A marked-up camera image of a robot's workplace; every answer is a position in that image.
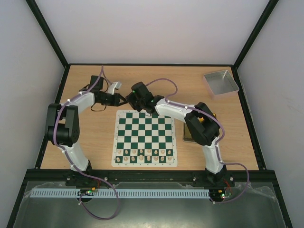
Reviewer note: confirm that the silver tin lid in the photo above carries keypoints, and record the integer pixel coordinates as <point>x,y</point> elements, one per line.
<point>220,83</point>

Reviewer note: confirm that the black mounting rail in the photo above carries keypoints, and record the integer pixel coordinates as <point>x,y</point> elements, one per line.
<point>193,178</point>

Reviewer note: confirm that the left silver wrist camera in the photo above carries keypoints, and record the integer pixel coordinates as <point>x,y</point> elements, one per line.
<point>113,87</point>

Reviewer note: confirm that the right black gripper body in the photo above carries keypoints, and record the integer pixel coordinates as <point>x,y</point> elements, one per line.
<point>130,99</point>

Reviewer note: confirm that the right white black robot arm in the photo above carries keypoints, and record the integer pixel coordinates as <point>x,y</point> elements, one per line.
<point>215,170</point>

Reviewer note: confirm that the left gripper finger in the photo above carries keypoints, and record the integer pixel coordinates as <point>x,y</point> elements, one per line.
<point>122,98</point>
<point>123,103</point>

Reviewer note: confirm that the gold tin with dark pieces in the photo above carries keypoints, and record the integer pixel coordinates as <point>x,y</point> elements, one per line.
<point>186,133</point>

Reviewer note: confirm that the green white chess board mat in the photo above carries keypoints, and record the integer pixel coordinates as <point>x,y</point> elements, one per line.
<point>140,130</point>

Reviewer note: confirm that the grey slotted cable duct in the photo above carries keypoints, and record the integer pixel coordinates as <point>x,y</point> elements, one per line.
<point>122,193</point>

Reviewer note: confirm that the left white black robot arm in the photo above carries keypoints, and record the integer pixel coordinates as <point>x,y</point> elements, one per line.
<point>63,127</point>

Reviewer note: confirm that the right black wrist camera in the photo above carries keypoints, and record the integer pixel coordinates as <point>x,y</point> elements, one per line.
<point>140,90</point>

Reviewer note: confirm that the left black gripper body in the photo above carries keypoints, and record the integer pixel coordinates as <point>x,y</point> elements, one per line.
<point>109,102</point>

